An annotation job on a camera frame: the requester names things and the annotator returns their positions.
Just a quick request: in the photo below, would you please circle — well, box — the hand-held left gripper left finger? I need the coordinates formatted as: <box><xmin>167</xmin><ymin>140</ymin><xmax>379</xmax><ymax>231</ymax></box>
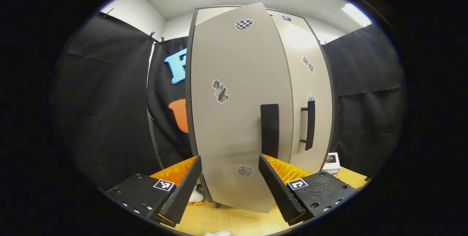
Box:
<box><xmin>105</xmin><ymin>155</ymin><xmax>203</xmax><ymax>226</ymax></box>

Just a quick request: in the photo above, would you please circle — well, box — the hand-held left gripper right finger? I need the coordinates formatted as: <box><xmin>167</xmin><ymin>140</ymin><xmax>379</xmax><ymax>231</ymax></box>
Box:
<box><xmin>258</xmin><ymin>154</ymin><xmax>362</xmax><ymax>226</ymax></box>

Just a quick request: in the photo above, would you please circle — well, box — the grey shoe cabinet door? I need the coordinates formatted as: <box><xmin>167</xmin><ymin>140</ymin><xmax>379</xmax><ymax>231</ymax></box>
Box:
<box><xmin>185</xmin><ymin>2</ymin><xmax>294</xmax><ymax>213</ymax></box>
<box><xmin>272</xmin><ymin>24</ymin><xmax>334</xmax><ymax>174</ymax></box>

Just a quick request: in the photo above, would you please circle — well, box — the grey shoe cabinet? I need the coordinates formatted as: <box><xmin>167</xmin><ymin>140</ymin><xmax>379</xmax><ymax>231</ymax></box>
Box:
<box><xmin>185</xmin><ymin>2</ymin><xmax>339</xmax><ymax>213</ymax></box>

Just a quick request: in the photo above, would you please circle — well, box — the penguin plush toy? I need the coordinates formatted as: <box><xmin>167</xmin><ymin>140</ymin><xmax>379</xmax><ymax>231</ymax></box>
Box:
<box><xmin>187</xmin><ymin>184</ymin><xmax>206</xmax><ymax>206</ymax></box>

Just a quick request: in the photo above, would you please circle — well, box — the black backdrop cloth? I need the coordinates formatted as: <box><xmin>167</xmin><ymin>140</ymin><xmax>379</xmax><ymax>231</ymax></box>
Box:
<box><xmin>51</xmin><ymin>11</ymin><xmax>407</xmax><ymax>189</ymax></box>

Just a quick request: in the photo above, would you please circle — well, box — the ceiling light panel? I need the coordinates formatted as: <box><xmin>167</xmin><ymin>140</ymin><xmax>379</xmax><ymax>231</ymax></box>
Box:
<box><xmin>342</xmin><ymin>3</ymin><xmax>373</xmax><ymax>27</ymax></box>

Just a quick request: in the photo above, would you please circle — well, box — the black cabinet door handle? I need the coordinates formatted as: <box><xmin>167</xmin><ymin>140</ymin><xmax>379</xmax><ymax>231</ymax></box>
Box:
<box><xmin>260</xmin><ymin>104</ymin><xmax>280</xmax><ymax>160</ymax></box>
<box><xmin>300</xmin><ymin>99</ymin><xmax>316</xmax><ymax>151</ymax></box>

